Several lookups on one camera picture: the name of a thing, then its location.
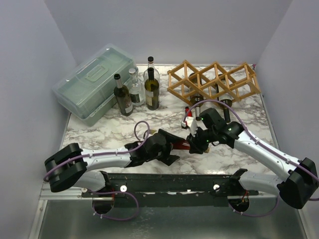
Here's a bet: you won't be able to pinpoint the dark red wine bottle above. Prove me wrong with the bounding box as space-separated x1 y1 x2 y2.
169 140 211 153

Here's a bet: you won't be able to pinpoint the green wine bottle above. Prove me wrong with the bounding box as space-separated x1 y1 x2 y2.
145 68 160 111

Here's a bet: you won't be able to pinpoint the clear glass bottle blue cap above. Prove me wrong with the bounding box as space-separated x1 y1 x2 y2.
129 68 145 106

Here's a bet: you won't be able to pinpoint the green bottle Italia label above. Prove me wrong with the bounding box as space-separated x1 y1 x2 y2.
114 74 133 116

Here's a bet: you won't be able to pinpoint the clear flask bottle black cap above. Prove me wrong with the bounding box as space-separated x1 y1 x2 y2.
143 56 160 82

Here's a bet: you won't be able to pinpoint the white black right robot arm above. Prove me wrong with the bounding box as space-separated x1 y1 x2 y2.
194 108 319 209

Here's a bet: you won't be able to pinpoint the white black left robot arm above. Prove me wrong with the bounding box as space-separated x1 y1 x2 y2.
44 129 208 193

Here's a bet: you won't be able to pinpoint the green bottle front middle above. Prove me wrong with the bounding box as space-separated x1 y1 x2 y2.
190 77 204 121

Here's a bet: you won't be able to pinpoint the green bottle white label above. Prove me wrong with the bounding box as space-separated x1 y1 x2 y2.
215 74 233 123

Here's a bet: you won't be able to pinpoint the wooden wine rack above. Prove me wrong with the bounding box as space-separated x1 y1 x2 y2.
167 60 261 105

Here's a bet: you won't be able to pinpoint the red black corkscrew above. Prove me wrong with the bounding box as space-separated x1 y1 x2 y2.
185 106 192 117

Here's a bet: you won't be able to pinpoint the green plastic toolbox clear lid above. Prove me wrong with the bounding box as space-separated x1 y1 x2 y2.
52 44 137 126

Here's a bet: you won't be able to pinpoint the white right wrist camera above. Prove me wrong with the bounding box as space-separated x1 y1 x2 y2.
181 117 198 136

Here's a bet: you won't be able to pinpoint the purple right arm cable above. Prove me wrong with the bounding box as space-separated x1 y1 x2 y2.
183 100 319 217

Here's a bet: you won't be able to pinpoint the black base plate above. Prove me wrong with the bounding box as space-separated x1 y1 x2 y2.
49 163 291 209

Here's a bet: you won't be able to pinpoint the aluminium rail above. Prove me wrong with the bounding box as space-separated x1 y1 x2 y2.
39 177 304 200

